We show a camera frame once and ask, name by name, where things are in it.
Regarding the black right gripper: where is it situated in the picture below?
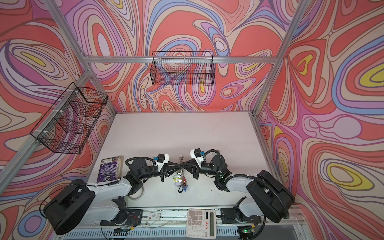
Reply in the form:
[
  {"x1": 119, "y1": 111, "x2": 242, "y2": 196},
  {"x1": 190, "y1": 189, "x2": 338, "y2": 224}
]
[{"x1": 181, "y1": 159, "x2": 221, "y2": 180}]

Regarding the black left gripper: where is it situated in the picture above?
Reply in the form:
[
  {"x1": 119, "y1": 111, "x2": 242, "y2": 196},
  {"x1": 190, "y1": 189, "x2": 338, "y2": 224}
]
[{"x1": 138, "y1": 162, "x2": 181, "y2": 185}]

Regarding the key ring bunch with tags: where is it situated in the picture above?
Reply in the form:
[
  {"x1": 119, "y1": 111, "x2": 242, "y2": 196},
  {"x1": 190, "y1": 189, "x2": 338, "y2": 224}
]
[{"x1": 173, "y1": 154, "x2": 189, "y2": 194}]

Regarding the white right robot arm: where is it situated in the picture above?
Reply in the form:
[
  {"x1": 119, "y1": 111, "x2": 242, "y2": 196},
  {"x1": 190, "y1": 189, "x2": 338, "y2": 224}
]
[{"x1": 179, "y1": 149, "x2": 295, "y2": 223}]

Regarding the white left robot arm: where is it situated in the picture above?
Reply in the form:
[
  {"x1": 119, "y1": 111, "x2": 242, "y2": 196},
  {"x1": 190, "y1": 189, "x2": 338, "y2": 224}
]
[{"x1": 39, "y1": 154, "x2": 180, "y2": 235}]

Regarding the white tape roll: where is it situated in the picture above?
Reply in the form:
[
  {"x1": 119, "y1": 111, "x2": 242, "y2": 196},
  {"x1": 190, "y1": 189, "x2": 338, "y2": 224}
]
[{"x1": 128, "y1": 187, "x2": 145, "y2": 201}]

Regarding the white staples box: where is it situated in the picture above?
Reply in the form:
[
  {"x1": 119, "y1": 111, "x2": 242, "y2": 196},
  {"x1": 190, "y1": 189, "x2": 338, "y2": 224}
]
[{"x1": 148, "y1": 212, "x2": 161, "y2": 221}]

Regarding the white calculator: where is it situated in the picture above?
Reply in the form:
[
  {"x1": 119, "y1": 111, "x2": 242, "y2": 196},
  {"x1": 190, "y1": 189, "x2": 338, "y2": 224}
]
[{"x1": 186, "y1": 209, "x2": 217, "y2": 240}]

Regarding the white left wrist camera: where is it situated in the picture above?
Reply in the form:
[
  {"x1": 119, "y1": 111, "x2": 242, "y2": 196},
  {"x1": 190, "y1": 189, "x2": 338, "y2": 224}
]
[{"x1": 154, "y1": 154, "x2": 169, "y2": 172}]

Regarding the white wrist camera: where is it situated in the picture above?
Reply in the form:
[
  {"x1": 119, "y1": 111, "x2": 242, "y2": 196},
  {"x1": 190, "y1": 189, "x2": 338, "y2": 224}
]
[
  {"x1": 190, "y1": 149, "x2": 205, "y2": 167},
  {"x1": 154, "y1": 154, "x2": 169, "y2": 172}
]

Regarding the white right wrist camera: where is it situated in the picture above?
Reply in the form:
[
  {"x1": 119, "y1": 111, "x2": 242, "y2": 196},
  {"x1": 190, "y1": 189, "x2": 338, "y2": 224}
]
[{"x1": 190, "y1": 149, "x2": 205, "y2": 167}]

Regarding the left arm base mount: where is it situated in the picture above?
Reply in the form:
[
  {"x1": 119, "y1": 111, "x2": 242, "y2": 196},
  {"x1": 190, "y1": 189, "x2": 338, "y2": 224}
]
[{"x1": 100, "y1": 197, "x2": 144, "y2": 229}]

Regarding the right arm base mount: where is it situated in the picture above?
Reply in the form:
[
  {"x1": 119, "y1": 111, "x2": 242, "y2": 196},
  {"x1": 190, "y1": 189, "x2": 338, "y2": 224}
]
[{"x1": 216, "y1": 197, "x2": 266, "y2": 240}]

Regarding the black wire basket back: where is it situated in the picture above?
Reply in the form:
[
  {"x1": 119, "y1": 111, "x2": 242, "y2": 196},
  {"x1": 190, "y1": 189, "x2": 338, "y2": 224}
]
[{"x1": 150, "y1": 50, "x2": 216, "y2": 86}]

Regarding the black wire basket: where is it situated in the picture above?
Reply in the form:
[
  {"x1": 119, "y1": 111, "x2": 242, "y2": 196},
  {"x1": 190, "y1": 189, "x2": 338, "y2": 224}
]
[
  {"x1": 150, "y1": 50, "x2": 216, "y2": 86},
  {"x1": 30, "y1": 83, "x2": 108, "y2": 155}
]

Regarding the black wire basket left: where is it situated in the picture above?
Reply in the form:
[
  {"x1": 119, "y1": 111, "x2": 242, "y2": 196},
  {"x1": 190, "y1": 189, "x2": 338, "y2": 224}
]
[{"x1": 30, "y1": 83, "x2": 108, "y2": 155}]

